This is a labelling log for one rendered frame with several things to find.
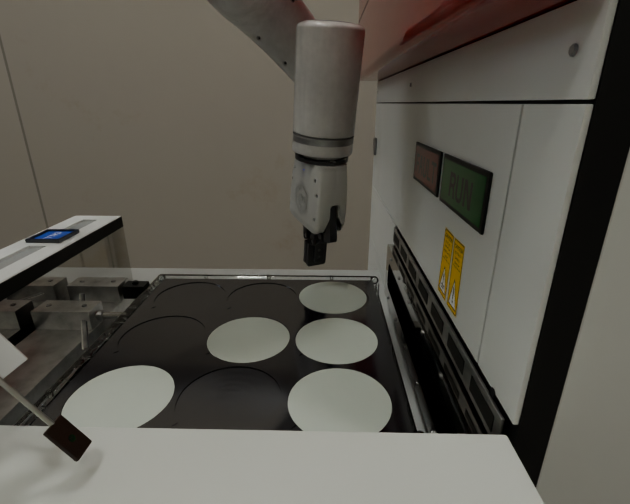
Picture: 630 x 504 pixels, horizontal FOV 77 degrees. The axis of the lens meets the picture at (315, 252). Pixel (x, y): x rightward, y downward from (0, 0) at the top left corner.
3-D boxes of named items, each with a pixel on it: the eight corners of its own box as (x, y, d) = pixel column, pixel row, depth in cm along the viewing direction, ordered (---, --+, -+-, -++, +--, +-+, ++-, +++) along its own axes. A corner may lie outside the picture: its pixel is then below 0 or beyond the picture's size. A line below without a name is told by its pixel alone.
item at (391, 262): (392, 292, 72) (396, 243, 69) (483, 544, 31) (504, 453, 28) (383, 292, 72) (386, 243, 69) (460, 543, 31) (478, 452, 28)
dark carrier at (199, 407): (372, 283, 65) (372, 280, 64) (419, 462, 32) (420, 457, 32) (165, 281, 65) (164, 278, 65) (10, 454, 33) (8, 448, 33)
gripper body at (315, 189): (283, 141, 57) (281, 212, 62) (314, 159, 49) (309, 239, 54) (328, 139, 60) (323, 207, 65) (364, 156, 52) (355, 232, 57)
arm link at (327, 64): (295, 123, 58) (290, 136, 50) (299, 20, 52) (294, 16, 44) (352, 127, 58) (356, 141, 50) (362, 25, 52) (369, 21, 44)
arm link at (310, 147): (282, 127, 56) (281, 148, 57) (308, 141, 49) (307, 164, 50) (334, 125, 59) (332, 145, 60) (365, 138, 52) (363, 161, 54)
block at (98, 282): (130, 292, 65) (127, 276, 63) (120, 302, 61) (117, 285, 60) (82, 292, 65) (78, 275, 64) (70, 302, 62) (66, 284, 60)
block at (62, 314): (105, 317, 57) (101, 299, 56) (92, 330, 54) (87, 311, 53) (51, 317, 57) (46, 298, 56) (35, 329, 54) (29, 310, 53)
